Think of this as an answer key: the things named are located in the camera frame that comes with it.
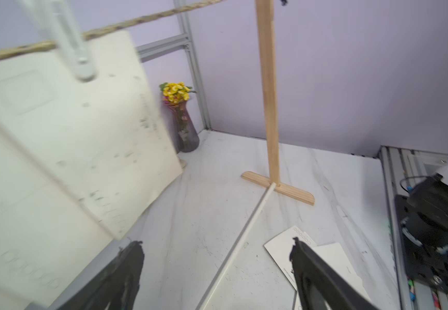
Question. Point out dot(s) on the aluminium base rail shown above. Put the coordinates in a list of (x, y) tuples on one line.
[(419, 287)]

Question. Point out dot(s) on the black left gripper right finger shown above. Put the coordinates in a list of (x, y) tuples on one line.
[(318, 285)]

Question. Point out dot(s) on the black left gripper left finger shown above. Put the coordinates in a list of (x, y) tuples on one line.
[(116, 286)]

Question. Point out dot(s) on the wooden clothesline rack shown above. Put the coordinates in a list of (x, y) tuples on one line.
[(265, 26)]

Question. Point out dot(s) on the dark vase with yellow flowers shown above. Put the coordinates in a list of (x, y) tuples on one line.
[(175, 96)]

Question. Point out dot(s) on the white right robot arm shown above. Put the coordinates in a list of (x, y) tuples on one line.
[(424, 226)]

